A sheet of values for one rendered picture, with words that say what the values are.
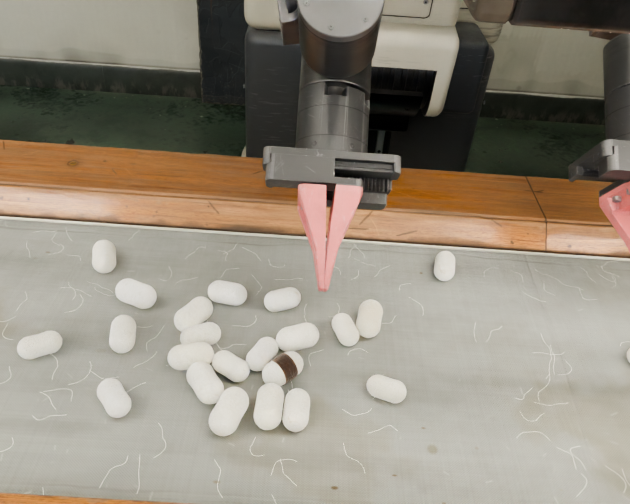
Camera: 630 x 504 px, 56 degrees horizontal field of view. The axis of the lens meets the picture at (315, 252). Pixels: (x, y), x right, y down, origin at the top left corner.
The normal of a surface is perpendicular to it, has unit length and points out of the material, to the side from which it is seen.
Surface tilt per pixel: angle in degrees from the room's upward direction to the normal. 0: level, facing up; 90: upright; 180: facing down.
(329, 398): 0
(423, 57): 98
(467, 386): 0
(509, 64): 88
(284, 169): 41
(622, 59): 67
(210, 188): 0
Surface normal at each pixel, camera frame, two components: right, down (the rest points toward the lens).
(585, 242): 0.03, -0.11
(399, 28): 0.06, -0.68
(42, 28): -0.01, 0.62
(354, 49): 0.30, 0.94
